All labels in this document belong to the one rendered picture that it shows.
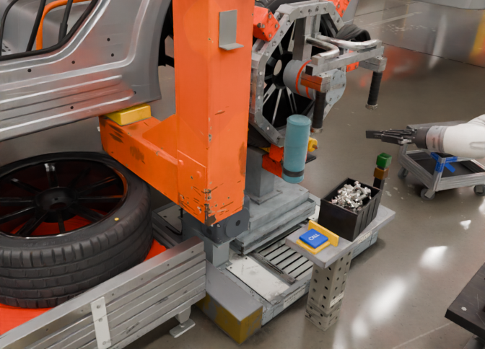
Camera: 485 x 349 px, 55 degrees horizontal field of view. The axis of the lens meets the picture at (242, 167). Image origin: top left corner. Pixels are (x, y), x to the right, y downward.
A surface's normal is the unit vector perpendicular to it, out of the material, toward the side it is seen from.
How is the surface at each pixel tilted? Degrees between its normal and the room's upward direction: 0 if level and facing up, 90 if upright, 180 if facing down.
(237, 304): 0
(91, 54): 90
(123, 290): 90
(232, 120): 90
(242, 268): 0
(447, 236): 0
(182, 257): 90
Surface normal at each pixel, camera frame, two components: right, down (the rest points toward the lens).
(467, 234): 0.04, -0.87
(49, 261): 0.27, 0.49
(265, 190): 0.69, 0.39
